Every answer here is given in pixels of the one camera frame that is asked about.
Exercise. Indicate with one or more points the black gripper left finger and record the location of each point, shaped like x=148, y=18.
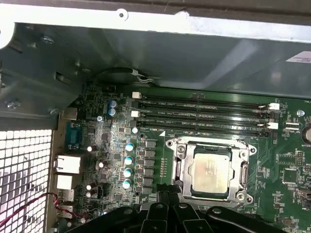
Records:
x=155, y=218

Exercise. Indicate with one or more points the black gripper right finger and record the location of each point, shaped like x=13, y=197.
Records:
x=184, y=218

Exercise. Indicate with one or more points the metal CPU socket cover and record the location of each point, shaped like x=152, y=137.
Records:
x=187, y=170

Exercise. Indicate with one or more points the silver square CPU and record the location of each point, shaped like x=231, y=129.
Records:
x=211, y=172

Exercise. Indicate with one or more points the metal CPU socket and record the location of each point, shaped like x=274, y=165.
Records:
x=252, y=150

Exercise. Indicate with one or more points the RAM slot white clips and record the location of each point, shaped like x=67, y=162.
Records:
x=194, y=119
x=194, y=101

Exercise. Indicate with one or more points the green motherboard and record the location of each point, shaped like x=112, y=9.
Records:
x=267, y=194

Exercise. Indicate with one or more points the black open PC case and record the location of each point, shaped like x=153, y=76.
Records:
x=170, y=48

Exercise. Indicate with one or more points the white pink case sticker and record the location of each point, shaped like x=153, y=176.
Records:
x=300, y=57

